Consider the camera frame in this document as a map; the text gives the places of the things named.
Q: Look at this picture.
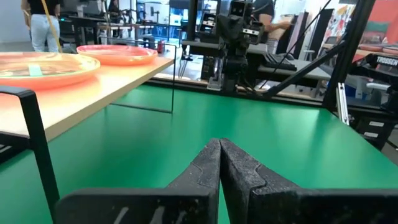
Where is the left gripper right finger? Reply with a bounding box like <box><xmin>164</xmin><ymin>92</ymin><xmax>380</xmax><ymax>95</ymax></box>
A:
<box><xmin>220</xmin><ymin>139</ymin><xmax>398</xmax><ymax>224</ymax></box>

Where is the black keyboard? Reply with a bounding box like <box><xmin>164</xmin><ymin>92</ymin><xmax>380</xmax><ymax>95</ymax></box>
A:
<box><xmin>264</xmin><ymin>52</ymin><xmax>298</xmax><ymax>72</ymax></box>

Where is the green table mat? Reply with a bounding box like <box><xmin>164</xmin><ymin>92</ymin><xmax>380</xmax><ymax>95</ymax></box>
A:
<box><xmin>0</xmin><ymin>83</ymin><xmax>398</xmax><ymax>224</ymax></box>

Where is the silver aluminium bar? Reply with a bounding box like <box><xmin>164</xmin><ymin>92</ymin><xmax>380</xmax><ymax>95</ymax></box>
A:
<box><xmin>335</xmin><ymin>82</ymin><xmax>351</xmax><ymax>125</ymax></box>

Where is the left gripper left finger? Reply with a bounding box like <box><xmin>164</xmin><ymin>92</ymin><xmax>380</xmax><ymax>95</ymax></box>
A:
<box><xmin>54</xmin><ymin>138</ymin><xmax>222</xmax><ymax>224</ymax></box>

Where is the black Trossen labelled device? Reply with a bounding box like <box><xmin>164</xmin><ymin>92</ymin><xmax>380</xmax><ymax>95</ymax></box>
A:
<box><xmin>365</xmin><ymin>52</ymin><xmax>398</xmax><ymax>113</ymax></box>

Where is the large pink transparent plate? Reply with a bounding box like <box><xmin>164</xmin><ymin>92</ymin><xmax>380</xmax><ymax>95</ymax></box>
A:
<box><xmin>76</xmin><ymin>44</ymin><xmax>159</xmax><ymax>67</ymax></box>

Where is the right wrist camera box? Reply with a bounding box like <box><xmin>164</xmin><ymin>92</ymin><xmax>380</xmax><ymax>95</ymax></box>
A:
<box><xmin>229</xmin><ymin>0</ymin><xmax>248</xmax><ymax>17</ymax></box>

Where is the green transparent plate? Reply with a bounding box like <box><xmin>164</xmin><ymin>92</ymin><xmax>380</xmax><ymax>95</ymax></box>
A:
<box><xmin>0</xmin><ymin>52</ymin><xmax>101</xmax><ymax>91</ymax></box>

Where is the yellow cable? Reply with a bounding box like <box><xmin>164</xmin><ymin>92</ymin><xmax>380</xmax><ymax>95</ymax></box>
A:
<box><xmin>40</xmin><ymin>0</ymin><xmax>62</xmax><ymax>53</ymax></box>

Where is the colourful poster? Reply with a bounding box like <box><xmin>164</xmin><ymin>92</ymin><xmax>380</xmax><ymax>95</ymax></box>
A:
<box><xmin>323</xmin><ymin>2</ymin><xmax>357</xmax><ymax>44</ymax></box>

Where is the black table frame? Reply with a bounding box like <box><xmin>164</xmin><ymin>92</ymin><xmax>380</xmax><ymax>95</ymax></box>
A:
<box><xmin>146</xmin><ymin>0</ymin><xmax>398</xmax><ymax>150</ymax></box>

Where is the wooden shelf with black frame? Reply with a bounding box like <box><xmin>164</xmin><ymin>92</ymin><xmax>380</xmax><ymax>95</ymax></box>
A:
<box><xmin>0</xmin><ymin>36</ymin><xmax>178</xmax><ymax>215</ymax></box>

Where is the person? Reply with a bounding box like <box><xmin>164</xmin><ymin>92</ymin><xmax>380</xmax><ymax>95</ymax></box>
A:
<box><xmin>107</xmin><ymin>0</ymin><xmax>121</xmax><ymax>22</ymax></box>
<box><xmin>251</xmin><ymin>0</ymin><xmax>293</xmax><ymax>55</ymax></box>
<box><xmin>21</xmin><ymin>0</ymin><xmax>62</xmax><ymax>53</ymax></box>

